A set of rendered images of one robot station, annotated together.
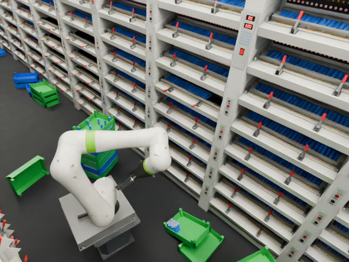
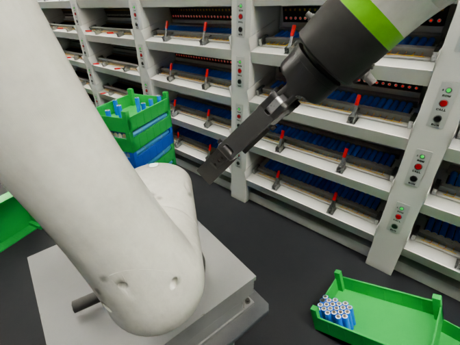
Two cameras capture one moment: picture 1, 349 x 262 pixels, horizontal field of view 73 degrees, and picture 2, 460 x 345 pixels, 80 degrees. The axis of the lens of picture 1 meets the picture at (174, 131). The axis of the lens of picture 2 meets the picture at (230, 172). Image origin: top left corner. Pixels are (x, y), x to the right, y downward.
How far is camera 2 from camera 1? 1.05 m
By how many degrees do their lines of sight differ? 7
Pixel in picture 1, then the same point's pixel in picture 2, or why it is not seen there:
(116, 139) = not seen: outside the picture
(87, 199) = (53, 162)
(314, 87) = not seen: outside the picture
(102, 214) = (152, 270)
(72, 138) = not seen: outside the picture
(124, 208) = (222, 269)
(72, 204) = (64, 270)
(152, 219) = (275, 303)
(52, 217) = (35, 318)
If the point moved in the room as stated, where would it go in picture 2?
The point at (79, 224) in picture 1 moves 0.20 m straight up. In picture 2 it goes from (79, 333) to (40, 252)
